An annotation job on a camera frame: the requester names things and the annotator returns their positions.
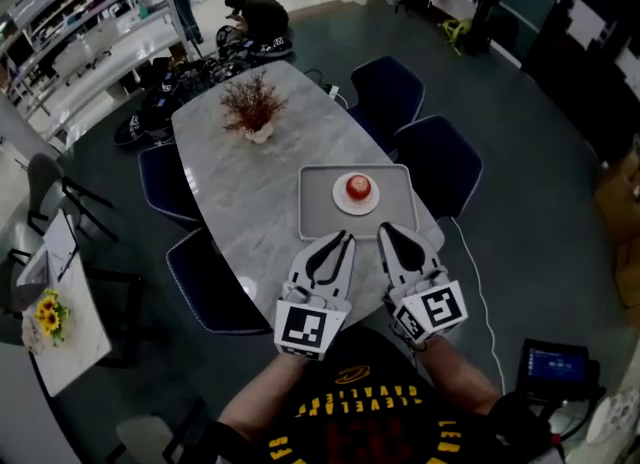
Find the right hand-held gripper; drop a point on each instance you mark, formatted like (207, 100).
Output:
(437, 309)

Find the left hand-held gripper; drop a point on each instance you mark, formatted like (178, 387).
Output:
(302, 329)

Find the white round plate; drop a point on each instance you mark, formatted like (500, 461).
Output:
(356, 208)

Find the red apple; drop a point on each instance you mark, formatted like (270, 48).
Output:
(359, 187)

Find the person's right forearm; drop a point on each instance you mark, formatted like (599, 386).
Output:
(460, 377)

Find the person's left forearm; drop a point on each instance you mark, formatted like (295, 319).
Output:
(260, 397)

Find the grey rectangular tray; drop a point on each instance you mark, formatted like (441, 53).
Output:
(315, 202)

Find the dark blue chair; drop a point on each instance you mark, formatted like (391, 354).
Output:
(165, 182)
(440, 167)
(215, 287)
(385, 97)

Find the person's black printed jersey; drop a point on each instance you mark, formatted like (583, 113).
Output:
(380, 417)

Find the black monitor screen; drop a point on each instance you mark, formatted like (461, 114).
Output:
(557, 367)

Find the dried plant in white pot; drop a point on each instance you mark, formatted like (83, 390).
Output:
(252, 104)

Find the white power strip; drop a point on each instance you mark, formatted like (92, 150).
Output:
(332, 90)

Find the cardboard box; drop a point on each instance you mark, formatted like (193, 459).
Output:
(620, 197)
(629, 272)

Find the pile of black devices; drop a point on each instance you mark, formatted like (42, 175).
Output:
(165, 97)

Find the yellow-green bag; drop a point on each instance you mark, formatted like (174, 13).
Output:
(455, 32)

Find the clipboard with paper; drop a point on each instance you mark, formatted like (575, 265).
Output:
(60, 247)

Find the sunflower bouquet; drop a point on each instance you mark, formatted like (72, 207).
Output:
(50, 314)

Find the grey laptop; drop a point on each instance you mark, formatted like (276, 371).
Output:
(32, 282)

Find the white shelf unit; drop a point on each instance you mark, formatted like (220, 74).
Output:
(85, 37)

